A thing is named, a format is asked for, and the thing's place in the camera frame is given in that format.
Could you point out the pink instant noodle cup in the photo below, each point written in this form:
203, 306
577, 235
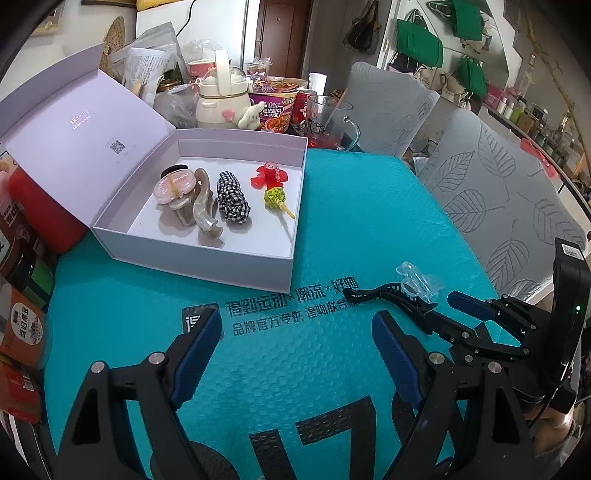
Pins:
201, 69

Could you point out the grey foil bag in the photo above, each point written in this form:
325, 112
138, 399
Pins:
157, 39

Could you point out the lavender gift box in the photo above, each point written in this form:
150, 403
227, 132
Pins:
69, 138

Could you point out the cream water bottle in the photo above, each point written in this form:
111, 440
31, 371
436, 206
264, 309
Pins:
221, 101

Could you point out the glass jar with gold lid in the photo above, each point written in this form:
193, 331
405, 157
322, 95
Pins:
168, 86

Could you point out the orange snack packet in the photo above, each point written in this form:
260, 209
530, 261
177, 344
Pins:
23, 327

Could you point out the red plastic container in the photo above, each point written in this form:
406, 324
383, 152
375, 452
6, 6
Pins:
46, 212

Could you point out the beige hair claw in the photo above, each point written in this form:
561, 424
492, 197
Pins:
203, 217

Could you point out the teal bubble mailer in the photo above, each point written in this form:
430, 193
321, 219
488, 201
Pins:
323, 207

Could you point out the dark glass bottle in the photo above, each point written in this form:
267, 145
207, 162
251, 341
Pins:
23, 272

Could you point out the pink round compact case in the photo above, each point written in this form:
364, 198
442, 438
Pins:
173, 187

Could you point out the checkered scrunchie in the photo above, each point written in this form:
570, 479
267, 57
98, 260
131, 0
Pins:
233, 198

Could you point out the green tote bag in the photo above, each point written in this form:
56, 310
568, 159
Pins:
420, 44
466, 18
473, 76

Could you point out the red snack packet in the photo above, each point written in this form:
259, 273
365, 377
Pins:
18, 394

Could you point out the clear hair clip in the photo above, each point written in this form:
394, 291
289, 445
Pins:
418, 281

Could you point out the red plastic item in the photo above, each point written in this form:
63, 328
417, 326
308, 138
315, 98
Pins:
538, 154

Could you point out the brown wooden door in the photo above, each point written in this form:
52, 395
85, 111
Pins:
281, 37

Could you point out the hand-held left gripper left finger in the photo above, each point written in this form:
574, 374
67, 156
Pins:
196, 355

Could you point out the white refrigerator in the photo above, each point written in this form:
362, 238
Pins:
217, 27

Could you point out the person's right forearm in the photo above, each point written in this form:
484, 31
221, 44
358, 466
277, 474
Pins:
556, 424

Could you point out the purple instant noodle bowl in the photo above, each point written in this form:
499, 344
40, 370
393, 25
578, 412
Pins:
274, 106

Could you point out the printed paper sheet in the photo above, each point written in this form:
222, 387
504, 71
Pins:
147, 69

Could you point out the row of small bottles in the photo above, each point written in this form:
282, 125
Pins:
540, 124

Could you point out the black hanging bag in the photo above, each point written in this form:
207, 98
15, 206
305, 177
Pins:
364, 27

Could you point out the round woven mat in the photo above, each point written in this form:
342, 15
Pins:
113, 44

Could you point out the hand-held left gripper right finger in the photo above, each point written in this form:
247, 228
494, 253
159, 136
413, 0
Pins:
397, 360

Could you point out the crumpled clear plastic bag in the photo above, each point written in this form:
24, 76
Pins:
198, 48

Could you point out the red instant noodle cup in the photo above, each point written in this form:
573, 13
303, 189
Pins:
302, 108

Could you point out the glass mug with cartoon print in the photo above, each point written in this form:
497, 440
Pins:
328, 129

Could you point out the white paper roll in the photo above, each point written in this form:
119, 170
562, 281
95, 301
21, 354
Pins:
317, 84

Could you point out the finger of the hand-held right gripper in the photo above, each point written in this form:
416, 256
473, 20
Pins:
468, 304
466, 341

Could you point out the yellow appliance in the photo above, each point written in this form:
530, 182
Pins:
154, 4

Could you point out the black hair clip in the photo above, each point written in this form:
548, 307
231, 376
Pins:
397, 295

